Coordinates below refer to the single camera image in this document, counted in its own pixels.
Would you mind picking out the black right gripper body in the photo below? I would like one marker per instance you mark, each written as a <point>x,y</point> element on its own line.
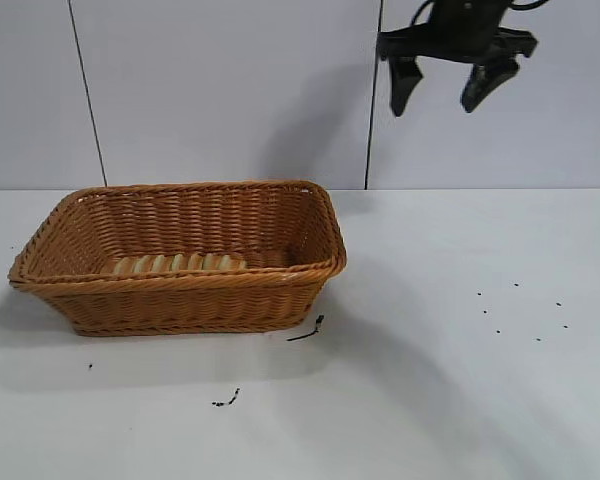
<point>460,30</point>

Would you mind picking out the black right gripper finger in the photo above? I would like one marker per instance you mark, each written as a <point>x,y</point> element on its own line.
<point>404,85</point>
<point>485,82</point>

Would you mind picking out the long striped bread loaf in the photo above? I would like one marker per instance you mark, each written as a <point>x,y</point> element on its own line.
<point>180,263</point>

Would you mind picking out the brown woven wicker basket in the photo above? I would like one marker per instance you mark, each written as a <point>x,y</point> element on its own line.
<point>190,300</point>

